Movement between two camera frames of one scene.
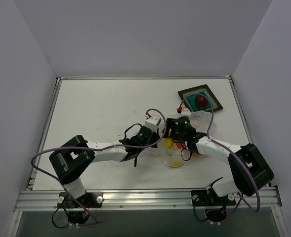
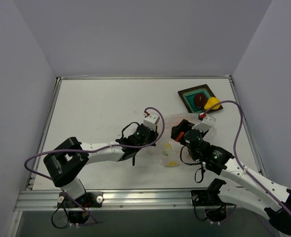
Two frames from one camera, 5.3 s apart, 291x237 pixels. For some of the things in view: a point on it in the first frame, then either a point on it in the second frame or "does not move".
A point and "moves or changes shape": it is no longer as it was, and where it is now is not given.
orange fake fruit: (180, 146) moves or changes shape
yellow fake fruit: (168, 143) → (211, 102)
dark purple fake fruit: (201, 101) does not move
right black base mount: (201, 198) does not move
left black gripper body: (155, 138) does not move
